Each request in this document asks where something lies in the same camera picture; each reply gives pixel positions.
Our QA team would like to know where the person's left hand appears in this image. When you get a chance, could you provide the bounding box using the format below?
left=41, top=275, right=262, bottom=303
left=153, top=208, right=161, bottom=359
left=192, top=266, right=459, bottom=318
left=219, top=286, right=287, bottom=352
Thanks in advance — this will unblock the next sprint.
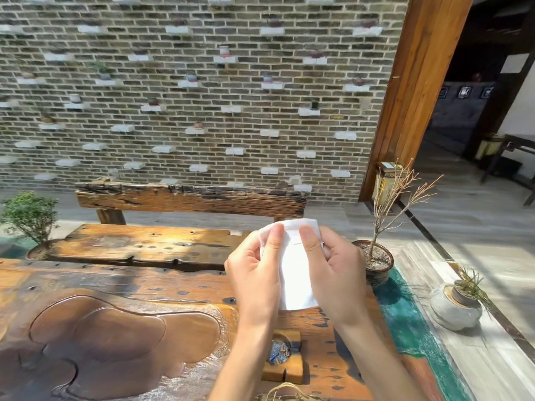
left=224, top=223, right=286, bottom=327

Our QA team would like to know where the person's right hand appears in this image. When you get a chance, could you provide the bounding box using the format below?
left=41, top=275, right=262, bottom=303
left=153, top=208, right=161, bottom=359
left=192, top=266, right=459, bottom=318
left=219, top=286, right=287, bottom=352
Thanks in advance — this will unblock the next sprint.
left=298, top=224, right=375, bottom=329

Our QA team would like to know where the white paper tissue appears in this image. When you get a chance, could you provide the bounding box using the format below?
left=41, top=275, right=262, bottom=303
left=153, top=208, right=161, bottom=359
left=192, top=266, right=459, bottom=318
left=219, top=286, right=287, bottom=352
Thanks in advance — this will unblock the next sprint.
left=258, top=218, right=325, bottom=311

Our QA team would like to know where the person's left forearm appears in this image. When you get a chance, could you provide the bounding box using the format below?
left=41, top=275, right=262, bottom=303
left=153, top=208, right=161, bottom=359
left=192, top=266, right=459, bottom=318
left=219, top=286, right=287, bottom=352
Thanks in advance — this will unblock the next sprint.
left=208, top=317, right=280, bottom=401

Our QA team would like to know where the person's right forearm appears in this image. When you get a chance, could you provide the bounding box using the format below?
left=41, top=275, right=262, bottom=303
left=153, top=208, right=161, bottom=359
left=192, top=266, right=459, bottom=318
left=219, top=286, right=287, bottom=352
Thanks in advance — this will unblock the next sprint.
left=334, top=308, right=425, bottom=401

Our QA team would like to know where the dry twig plant brown pot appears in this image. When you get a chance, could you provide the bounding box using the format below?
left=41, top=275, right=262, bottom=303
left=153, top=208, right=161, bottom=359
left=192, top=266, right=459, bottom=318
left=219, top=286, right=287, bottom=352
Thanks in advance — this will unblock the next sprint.
left=352, top=158, right=444, bottom=288

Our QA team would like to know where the small floor lantern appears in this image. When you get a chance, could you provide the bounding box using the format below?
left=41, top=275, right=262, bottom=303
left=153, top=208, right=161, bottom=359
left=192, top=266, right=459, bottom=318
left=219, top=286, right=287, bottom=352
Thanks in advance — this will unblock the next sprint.
left=473, top=135, right=507, bottom=162
left=375, top=161, right=409, bottom=206

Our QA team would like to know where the rustic wooden bench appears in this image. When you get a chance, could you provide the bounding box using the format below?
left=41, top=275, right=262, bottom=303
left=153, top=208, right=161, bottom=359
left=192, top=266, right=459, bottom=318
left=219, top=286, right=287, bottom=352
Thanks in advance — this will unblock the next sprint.
left=45, top=180, right=308, bottom=273

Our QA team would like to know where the wooden ashtray block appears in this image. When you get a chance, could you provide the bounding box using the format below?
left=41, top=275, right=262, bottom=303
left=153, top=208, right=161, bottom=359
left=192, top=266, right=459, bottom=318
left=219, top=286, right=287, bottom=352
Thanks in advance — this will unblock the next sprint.
left=261, top=329, right=311, bottom=385

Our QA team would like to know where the dried straw bundle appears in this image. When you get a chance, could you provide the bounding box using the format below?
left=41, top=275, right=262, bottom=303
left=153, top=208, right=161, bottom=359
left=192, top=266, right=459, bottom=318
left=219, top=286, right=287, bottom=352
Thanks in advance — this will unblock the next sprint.
left=254, top=382, right=320, bottom=401

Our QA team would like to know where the grass plant white round pot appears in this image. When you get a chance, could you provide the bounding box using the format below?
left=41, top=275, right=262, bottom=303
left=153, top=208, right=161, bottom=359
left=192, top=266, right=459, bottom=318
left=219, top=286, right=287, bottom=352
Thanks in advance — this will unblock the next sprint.
left=430, top=266, right=495, bottom=332

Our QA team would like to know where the dark wooden side table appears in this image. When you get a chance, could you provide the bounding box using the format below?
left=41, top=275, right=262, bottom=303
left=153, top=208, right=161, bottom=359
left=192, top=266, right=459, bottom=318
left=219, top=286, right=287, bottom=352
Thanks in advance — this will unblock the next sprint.
left=480, top=133, right=535, bottom=207

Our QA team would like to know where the green potted shrub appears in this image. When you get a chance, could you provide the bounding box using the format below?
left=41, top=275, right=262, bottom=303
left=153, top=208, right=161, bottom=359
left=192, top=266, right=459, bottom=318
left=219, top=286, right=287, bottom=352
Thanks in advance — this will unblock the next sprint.
left=0, top=191, right=60, bottom=262

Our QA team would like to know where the wooden door frame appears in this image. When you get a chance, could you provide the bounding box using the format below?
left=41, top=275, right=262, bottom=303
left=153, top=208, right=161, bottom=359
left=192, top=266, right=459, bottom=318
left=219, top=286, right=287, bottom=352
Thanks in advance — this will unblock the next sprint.
left=359, top=0, right=476, bottom=204

